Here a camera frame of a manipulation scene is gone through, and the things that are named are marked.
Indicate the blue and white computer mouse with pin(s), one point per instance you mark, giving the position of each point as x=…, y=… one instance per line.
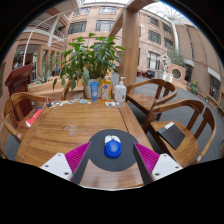
x=112, y=149

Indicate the white figure statue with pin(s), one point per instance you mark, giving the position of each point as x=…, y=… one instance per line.
x=165, y=63

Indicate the yellow flowering plant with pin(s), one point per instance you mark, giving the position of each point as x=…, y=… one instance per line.
x=193, y=86

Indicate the clear plastic packet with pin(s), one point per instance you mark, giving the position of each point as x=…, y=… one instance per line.
x=111, y=104

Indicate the blue tube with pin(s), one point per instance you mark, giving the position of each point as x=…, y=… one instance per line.
x=94, y=90

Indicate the dark red wooden lectern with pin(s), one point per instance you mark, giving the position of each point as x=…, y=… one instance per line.
x=18, y=80

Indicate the green plant in white pot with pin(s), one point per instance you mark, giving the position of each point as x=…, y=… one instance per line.
x=90, y=55

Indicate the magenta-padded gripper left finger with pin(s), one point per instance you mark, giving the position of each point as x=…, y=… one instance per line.
x=56, y=165

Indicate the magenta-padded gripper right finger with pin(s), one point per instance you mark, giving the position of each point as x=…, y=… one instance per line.
x=165, y=165

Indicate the white pump bottle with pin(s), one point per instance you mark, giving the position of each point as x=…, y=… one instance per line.
x=120, y=93

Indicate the yellow liquid bottle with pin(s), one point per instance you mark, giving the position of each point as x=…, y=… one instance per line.
x=106, y=90

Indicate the wooden armchair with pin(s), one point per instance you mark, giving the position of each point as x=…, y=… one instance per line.
x=185, y=146
x=66, y=89
x=143, y=100
x=10, y=106

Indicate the round dark grey mouse pad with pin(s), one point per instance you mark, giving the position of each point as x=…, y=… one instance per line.
x=111, y=165

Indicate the black notebook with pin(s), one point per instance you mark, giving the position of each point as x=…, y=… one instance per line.
x=171, y=136

